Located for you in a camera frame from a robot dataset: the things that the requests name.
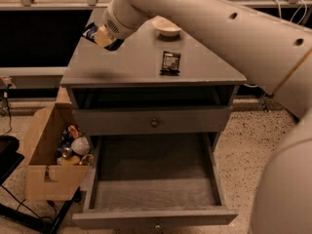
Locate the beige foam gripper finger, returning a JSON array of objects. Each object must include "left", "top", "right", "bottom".
[{"left": 95, "top": 25, "right": 116, "bottom": 48}]

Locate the blue rxbar blueberry wrapper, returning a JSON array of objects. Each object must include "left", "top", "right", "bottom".
[{"left": 82, "top": 22, "right": 98, "bottom": 42}]

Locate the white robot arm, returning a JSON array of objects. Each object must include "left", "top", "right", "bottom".
[{"left": 96, "top": 0, "right": 312, "bottom": 234}]

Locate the grey wooden drawer cabinet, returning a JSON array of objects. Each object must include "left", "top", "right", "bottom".
[{"left": 61, "top": 22, "right": 246, "bottom": 146}]

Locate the closed grey top drawer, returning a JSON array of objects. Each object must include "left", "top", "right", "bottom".
[{"left": 73, "top": 106, "right": 232, "bottom": 136}]

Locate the open grey middle drawer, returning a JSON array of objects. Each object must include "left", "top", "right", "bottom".
[{"left": 72, "top": 134, "right": 238, "bottom": 229}]

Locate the white paper bowl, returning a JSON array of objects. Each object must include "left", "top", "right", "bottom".
[{"left": 152, "top": 17, "right": 181, "bottom": 37}]

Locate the black snack bar wrapper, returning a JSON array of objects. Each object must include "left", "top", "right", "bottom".
[{"left": 160, "top": 51, "right": 180, "bottom": 75}]

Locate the red orange snack packet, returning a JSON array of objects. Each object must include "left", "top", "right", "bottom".
[{"left": 68, "top": 125, "right": 81, "bottom": 139}]

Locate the white round ball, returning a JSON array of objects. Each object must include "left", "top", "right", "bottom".
[{"left": 71, "top": 136, "right": 91, "bottom": 156}]

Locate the metal soda can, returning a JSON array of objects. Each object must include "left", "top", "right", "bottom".
[{"left": 61, "top": 147, "right": 72, "bottom": 159}]

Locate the yellow item in box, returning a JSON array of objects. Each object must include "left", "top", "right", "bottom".
[{"left": 60, "top": 155, "right": 80, "bottom": 166}]

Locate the brown cardboard box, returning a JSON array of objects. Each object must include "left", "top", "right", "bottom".
[{"left": 23, "top": 102, "right": 91, "bottom": 201}]

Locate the white hanging cable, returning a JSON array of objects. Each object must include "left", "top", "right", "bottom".
[{"left": 272, "top": 0, "right": 308, "bottom": 25}]

